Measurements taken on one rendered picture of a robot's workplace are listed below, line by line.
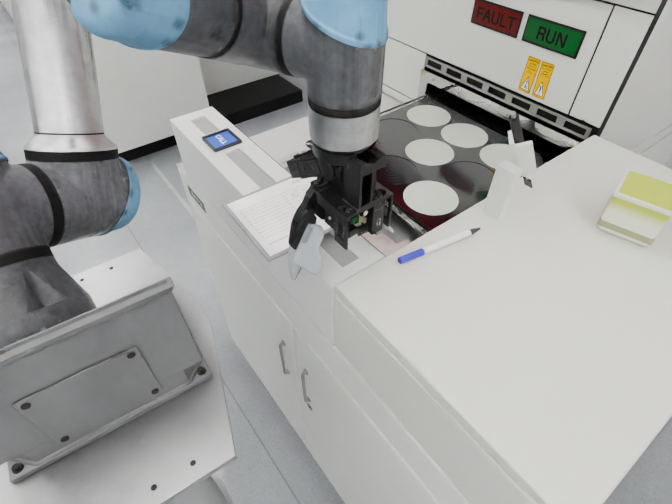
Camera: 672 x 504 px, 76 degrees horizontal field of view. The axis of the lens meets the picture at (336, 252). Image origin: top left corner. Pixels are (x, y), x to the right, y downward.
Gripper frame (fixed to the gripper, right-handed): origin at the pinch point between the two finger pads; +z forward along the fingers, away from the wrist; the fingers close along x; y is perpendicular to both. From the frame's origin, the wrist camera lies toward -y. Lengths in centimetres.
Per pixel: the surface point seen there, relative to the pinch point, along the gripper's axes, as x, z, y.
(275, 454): -12, 94, -14
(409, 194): 22.8, 4.6, -7.0
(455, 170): 35.5, 4.6, -7.1
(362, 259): 1.6, -1.5, 4.6
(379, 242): 11.5, 6.5, -2.3
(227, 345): -6, 94, -59
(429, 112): 48, 5, -27
